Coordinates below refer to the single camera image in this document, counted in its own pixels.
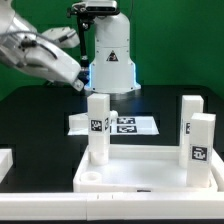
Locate black cables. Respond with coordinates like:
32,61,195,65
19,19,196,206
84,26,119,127
43,78,73,87

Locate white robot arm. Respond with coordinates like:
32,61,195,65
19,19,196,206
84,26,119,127
0,0,141,95

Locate white square desk top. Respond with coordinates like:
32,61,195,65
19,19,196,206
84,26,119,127
73,144,218,193

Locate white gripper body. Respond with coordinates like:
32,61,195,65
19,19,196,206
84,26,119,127
0,27,81,84

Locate white marker sheet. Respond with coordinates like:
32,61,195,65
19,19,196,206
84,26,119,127
68,116,159,135

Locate camera on stand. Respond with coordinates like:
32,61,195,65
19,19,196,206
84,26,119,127
72,0,119,15

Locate white left fence bar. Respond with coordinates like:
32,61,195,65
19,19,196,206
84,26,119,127
0,149,13,183

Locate white fence bar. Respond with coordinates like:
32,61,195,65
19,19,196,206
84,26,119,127
0,192,224,221
0,149,13,183

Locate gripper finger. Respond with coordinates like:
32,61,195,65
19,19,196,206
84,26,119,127
72,79,84,91

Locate white front fence bar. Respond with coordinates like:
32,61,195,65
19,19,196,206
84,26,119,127
0,192,224,221

